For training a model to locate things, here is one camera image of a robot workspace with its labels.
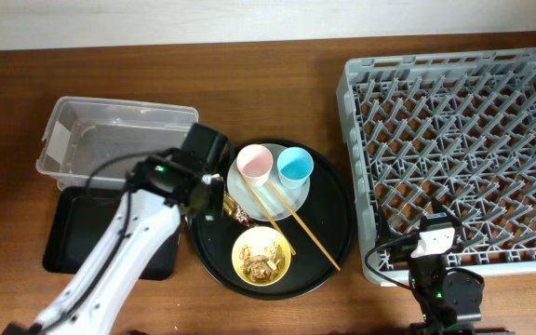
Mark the grey dishwasher rack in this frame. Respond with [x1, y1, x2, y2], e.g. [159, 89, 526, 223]
[336, 48, 536, 286]

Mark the left wooden chopstick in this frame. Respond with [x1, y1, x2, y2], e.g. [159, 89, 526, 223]
[237, 170, 297, 256]

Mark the blue cup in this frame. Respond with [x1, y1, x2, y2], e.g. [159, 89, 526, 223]
[276, 147, 315, 189]

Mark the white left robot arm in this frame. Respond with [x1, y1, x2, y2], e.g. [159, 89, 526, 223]
[30, 148, 222, 334]

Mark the food scraps pile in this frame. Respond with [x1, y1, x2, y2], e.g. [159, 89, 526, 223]
[239, 242, 285, 284]

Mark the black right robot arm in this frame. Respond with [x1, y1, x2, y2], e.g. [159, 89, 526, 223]
[374, 199, 485, 335]

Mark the pink cup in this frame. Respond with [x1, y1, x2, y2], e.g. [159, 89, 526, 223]
[236, 144, 274, 186]

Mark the yellow bowl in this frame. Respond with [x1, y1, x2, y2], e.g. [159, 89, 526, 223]
[231, 226, 293, 287]

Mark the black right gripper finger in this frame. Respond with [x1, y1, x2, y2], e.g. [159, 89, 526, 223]
[429, 197, 462, 228]
[377, 206, 392, 242]

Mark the black square tray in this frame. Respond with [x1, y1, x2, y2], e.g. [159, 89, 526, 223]
[42, 185, 181, 282]

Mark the round black tray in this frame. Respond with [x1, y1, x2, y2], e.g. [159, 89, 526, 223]
[189, 146, 356, 301]

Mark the wooden chopstick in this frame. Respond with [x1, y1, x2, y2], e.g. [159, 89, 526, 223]
[237, 170, 297, 256]
[268, 182, 341, 271]

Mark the grey plate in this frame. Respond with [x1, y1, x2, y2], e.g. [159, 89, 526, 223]
[226, 142, 311, 222]

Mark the clear plastic bin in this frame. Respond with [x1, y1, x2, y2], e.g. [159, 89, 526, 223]
[35, 96, 199, 190]

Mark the gold snack wrapper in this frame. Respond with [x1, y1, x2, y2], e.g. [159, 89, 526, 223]
[222, 192, 257, 228]

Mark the right wooden chopstick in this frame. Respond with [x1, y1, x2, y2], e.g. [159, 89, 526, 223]
[268, 182, 341, 271]

